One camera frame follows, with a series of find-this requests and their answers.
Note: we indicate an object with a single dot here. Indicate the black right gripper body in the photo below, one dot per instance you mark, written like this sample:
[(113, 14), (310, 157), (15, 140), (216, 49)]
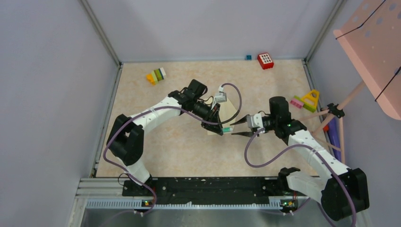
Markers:
[(271, 121)]

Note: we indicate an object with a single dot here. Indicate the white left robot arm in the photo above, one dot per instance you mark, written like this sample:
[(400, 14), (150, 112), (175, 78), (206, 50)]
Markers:
[(126, 140)]

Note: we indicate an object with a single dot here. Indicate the aluminium frame rail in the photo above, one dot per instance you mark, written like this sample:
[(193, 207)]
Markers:
[(99, 203)]

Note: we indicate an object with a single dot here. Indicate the cream yellow envelope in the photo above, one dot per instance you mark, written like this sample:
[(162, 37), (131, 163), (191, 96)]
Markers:
[(227, 110)]

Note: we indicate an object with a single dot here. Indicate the pink toy brick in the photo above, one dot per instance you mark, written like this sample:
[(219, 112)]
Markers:
[(297, 102)]

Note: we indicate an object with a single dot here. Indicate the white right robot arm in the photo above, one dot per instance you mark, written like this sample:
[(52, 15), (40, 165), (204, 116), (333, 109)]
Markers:
[(340, 191)]

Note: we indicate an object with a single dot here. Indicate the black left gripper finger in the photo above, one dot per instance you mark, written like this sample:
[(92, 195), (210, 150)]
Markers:
[(216, 118), (216, 129)]

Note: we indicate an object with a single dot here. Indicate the red grid toy block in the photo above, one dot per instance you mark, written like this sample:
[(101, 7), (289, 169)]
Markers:
[(265, 61)]

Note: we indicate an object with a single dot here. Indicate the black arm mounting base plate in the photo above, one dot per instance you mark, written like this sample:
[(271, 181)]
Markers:
[(209, 190)]

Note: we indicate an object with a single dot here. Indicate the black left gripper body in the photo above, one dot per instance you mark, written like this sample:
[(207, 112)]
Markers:
[(205, 112)]

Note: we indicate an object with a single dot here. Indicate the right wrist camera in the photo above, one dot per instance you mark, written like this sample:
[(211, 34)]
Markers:
[(254, 121)]

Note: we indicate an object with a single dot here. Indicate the pink music stand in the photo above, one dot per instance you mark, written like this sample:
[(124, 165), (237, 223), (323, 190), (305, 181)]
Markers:
[(357, 59)]

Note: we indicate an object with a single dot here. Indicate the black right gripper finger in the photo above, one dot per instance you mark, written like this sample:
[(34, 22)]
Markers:
[(240, 121), (244, 133)]

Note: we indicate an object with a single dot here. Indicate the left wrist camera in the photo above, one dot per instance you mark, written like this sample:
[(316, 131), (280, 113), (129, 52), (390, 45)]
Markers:
[(219, 97)]

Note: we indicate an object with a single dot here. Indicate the striped toy block stack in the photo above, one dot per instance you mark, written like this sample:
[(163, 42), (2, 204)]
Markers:
[(156, 76)]

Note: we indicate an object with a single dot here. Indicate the yellow triangle toy block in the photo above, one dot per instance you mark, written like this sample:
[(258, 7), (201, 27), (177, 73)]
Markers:
[(310, 100)]

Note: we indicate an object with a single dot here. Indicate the purple rolled mat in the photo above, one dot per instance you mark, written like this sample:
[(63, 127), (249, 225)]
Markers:
[(334, 138)]

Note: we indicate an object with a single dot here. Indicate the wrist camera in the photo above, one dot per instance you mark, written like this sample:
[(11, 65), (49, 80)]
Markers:
[(219, 97), (254, 121)]

